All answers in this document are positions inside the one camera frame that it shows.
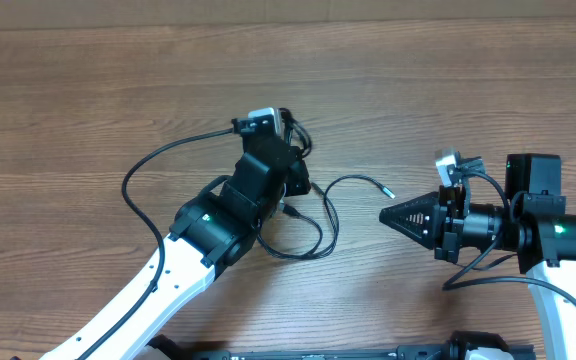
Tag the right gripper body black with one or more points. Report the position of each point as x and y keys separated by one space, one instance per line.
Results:
x=448 y=240

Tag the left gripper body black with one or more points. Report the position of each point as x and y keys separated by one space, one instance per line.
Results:
x=297 y=183

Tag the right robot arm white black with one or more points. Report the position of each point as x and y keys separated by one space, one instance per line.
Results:
x=525 y=216

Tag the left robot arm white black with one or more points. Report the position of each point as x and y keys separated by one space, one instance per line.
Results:
x=209 y=234

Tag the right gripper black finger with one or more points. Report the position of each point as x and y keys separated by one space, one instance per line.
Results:
x=416 y=211
x=424 y=234

